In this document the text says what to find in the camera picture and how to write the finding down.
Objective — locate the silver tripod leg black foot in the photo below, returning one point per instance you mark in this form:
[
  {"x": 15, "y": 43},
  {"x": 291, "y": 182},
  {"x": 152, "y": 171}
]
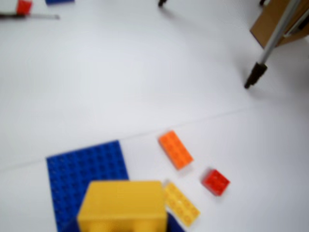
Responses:
[{"x": 272, "y": 41}]

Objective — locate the small blue block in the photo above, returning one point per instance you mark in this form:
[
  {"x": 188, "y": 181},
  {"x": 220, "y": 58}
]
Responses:
[{"x": 60, "y": 1}]

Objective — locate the white red cylinder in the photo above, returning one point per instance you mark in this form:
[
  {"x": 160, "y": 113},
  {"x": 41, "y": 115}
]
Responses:
[{"x": 23, "y": 6}]

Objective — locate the thin black rod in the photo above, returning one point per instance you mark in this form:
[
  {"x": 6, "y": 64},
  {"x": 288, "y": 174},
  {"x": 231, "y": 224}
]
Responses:
[{"x": 29, "y": 16}]

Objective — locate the brown cardboard box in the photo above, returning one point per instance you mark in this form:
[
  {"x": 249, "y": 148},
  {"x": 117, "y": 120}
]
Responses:
[{"x": 262, "y": 26}]

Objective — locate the orange 2x4 block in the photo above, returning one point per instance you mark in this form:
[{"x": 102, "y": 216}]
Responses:
[{"x": 176, "y": 149}]

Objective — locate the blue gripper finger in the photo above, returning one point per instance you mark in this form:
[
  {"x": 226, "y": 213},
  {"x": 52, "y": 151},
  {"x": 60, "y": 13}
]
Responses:
[{"x": 175, "y": 223}]

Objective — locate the yellow 2x2 block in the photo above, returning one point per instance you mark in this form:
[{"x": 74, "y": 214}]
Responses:
[{"x": 120, "y": 205}]

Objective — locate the red 2x2 block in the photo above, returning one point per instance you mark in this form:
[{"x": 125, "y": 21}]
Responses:
[{"x": 216, "y": 181}]

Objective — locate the yellow 2x4 block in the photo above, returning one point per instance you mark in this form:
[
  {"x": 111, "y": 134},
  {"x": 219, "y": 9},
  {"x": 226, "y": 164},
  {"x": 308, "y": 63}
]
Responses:
[{"x": 181, "y": 205}]

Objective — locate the blue 8x8 plate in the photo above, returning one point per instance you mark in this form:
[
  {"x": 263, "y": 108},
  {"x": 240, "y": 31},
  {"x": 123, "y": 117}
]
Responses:
[{"x": 84, "y": 164}]

